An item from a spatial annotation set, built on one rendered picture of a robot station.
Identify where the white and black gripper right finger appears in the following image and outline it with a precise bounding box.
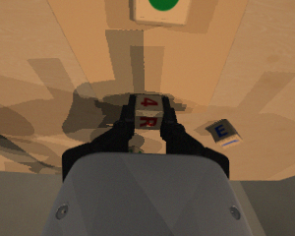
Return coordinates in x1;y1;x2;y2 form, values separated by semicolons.
160;96;229;179

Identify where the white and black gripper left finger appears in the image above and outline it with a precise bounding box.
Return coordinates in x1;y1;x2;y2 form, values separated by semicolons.
62;94;136;182

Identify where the tan flat mat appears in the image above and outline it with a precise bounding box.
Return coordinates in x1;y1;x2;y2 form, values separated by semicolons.
48;0;248;119

